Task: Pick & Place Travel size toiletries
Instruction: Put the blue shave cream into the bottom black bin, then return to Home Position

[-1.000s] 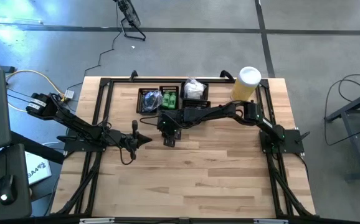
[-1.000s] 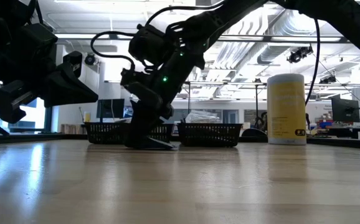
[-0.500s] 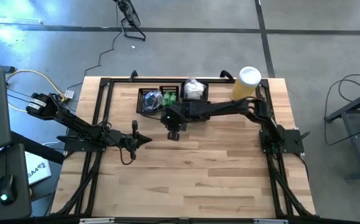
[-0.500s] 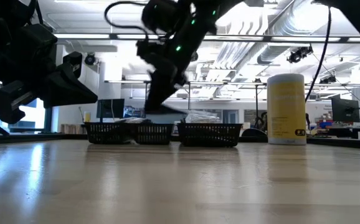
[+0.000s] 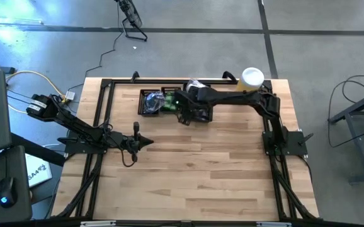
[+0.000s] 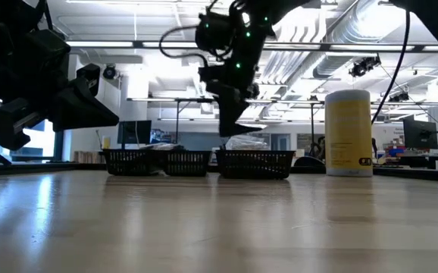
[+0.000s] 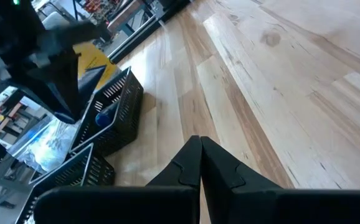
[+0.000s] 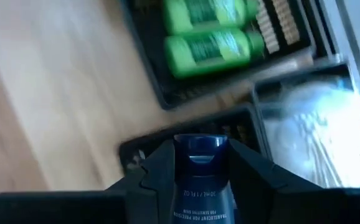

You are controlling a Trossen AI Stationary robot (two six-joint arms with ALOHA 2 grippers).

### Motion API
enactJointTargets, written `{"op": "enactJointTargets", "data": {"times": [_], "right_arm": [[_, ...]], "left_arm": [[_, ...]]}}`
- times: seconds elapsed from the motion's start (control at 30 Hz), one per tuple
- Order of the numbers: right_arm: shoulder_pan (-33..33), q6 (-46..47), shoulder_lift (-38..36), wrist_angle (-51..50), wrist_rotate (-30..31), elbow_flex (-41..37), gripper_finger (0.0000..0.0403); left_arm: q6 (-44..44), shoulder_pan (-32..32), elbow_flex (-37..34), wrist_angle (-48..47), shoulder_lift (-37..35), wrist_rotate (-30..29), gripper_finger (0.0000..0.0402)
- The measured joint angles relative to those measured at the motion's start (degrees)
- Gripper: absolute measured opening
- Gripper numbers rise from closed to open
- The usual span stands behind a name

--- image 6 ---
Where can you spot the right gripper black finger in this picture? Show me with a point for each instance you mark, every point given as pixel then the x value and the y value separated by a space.
pixel 226 112
pixel 239 130

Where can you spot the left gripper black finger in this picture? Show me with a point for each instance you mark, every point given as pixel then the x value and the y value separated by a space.
pixel 86 102
pixel 86 122

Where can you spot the clear vanity pack bag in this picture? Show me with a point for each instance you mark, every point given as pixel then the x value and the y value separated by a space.
pixel 245 142

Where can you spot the black round puff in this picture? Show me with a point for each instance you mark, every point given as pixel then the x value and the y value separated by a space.
pixel 162 146

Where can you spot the black monitor on arm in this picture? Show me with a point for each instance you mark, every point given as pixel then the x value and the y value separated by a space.
pixel 420 134

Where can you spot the yellow cup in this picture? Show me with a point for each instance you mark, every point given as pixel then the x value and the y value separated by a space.
pixel 106 143

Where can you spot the black slotted plastic basket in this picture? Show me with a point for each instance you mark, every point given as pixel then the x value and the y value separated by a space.
pixel 186 163
pixel 128 162
pixel 255 164

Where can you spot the black computer monitor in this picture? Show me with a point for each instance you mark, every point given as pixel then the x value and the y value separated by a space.
pixel 134 131

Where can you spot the yellow wipes canister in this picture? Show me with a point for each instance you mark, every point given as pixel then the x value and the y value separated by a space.
pixel 349 136

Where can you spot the black ceiling spotlight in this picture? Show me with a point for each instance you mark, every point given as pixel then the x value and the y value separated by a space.
pixel 363 67
pixel 399 96

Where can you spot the black window frame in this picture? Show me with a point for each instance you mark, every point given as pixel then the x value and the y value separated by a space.
pixel 58 146

